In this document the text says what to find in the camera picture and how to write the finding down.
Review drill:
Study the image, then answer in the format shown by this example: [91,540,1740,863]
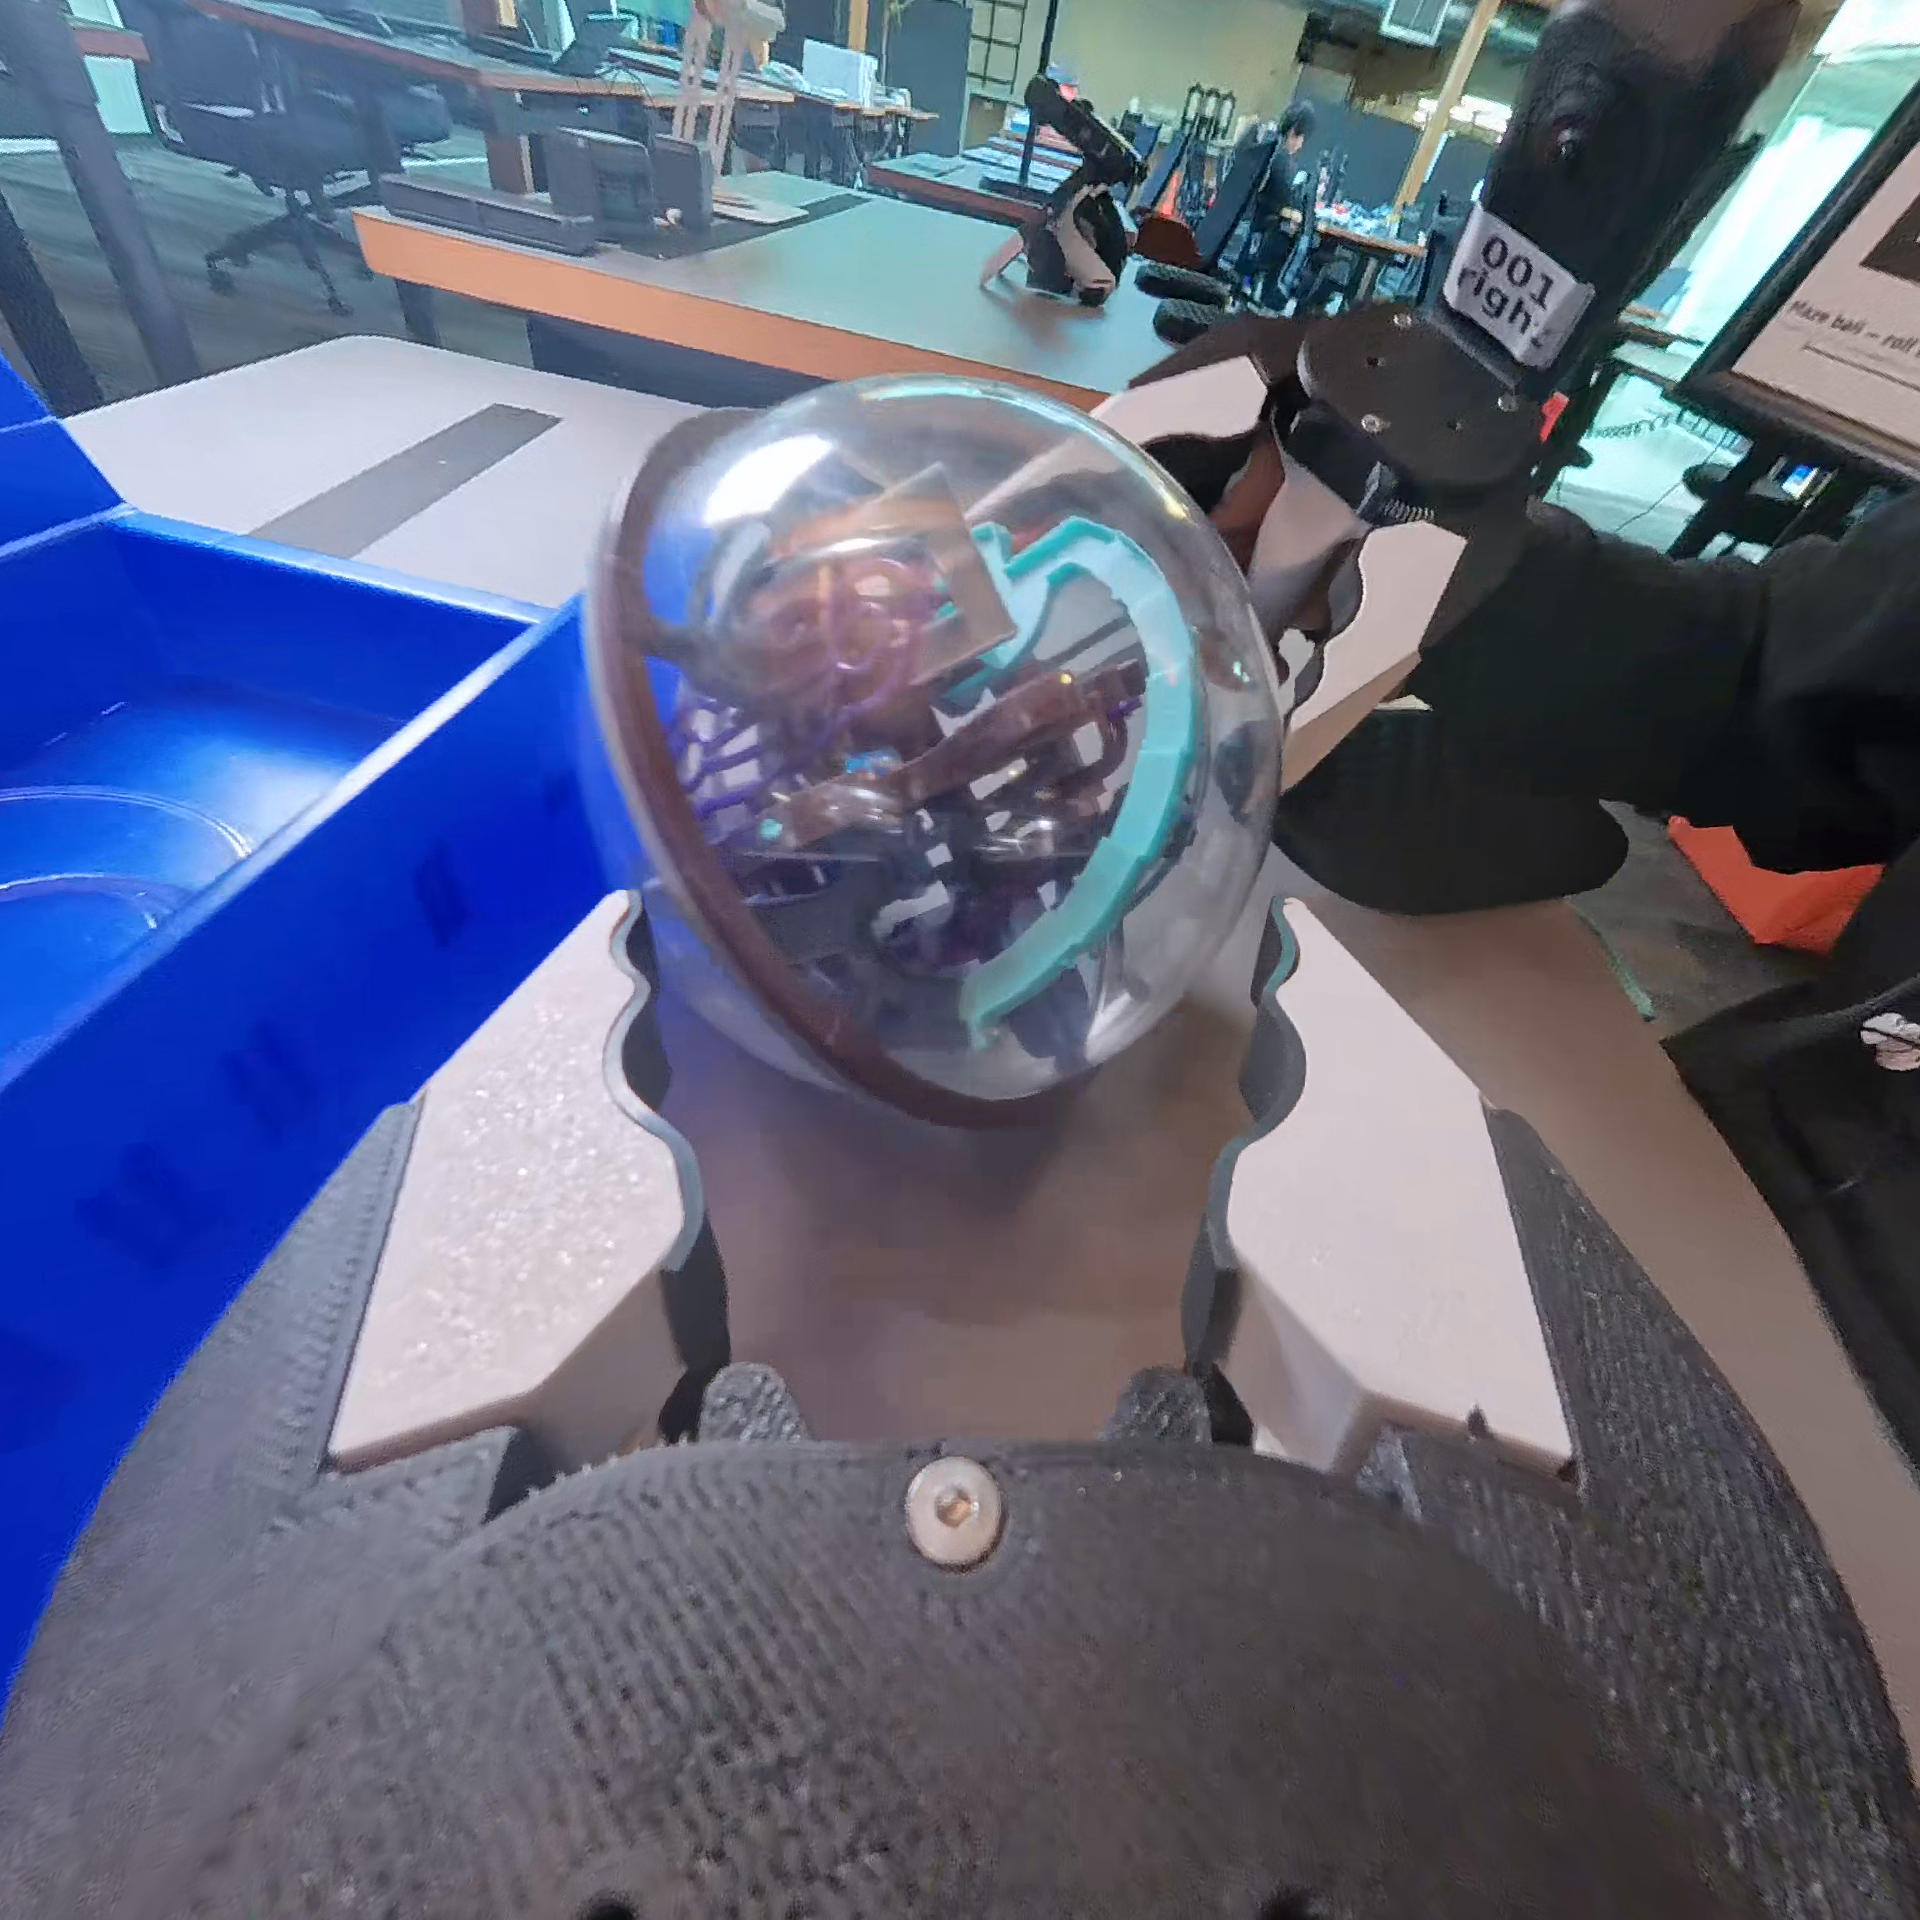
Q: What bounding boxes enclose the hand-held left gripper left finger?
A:
[331,894,722,1472]

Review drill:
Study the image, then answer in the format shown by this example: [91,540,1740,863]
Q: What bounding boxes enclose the long pale desk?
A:
[353,165,1263,407]

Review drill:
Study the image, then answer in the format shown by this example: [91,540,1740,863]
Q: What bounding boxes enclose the black backpack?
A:
[1667,870,1920,1472]

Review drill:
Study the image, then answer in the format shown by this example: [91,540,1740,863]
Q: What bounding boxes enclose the clear plastic ball stand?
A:
[0,779,258,977]

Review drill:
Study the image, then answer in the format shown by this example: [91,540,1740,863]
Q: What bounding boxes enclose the black office chair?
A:
[137,0,423,301]

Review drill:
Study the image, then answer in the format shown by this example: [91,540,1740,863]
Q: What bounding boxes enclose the orange traffic cone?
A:
[1667,815,1898,956]

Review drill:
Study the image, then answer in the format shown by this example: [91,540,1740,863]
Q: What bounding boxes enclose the clear plastic maze ball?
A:
[586,376,1287,1127]

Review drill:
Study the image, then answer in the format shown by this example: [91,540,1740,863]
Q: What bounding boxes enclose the spare hand-held gripper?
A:
[984,76,1233,318]

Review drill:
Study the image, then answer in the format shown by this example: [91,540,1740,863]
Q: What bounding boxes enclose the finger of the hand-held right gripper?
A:
[1277,503,1479,788]
[1087,310,1368,637]

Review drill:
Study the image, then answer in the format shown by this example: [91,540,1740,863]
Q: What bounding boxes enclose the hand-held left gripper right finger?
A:
[1193,894,1579,1472]

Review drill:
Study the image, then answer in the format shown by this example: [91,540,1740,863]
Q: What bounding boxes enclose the blue plastic bin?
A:
[0,354,648,1697]

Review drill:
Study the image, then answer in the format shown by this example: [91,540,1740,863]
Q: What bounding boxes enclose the black-framed marker sign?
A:
[1667,90,1920,487]

